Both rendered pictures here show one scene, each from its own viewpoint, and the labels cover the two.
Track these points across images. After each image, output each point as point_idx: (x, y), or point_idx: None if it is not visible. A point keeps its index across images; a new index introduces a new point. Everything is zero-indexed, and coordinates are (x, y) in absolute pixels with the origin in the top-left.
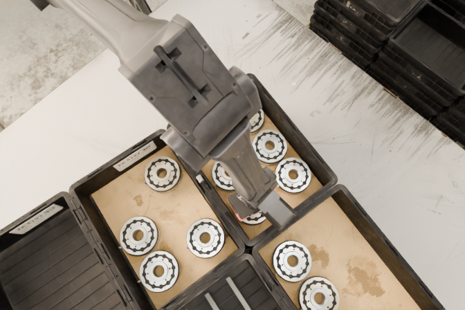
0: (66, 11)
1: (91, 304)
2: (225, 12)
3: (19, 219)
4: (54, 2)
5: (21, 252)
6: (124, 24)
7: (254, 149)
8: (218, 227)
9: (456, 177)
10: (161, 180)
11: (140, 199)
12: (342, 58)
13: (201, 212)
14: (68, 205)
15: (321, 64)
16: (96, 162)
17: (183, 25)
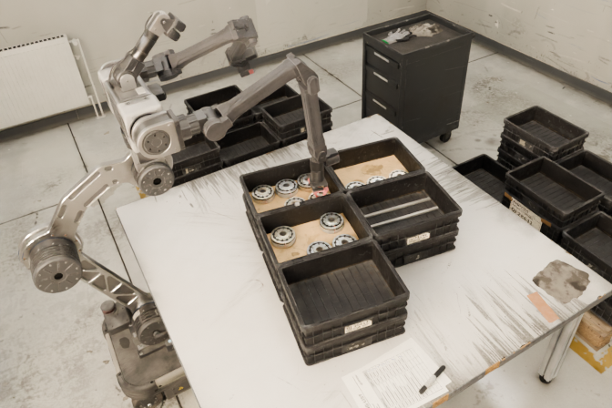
0: (242, 112)
1: (356, 285)
2: (164, 212)
3: (288, 292)
4: (236, 115)
5: (309, 322)
6: (280, 68)
7: (285, 191)
8: (327, 213)
9: (331, 141)
10: (288, 233)
11: (295, 252)
12: (236, 166)
13: (315, 225)
14: (289, 266)
15: (235, 175)
16: (249, 303)
17: (290, 53)
